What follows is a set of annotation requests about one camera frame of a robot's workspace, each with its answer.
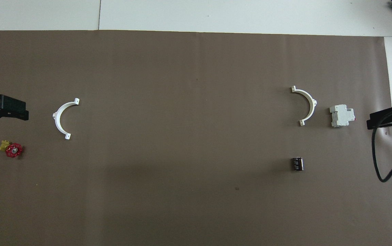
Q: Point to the brown paper table mat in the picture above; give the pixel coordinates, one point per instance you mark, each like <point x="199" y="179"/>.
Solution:
<point x="196" y="205"/>

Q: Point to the black cylindrical capacitor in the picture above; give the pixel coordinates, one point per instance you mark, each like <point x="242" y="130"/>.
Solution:
<point x="297" y="164"/>

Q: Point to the brass valve red handwheel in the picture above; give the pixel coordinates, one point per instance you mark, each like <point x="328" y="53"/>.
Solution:
<point x="13" y="150"/>

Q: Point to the white circuit breaker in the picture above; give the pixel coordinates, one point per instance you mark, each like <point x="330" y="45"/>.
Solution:
<point x="341" y="116"/>

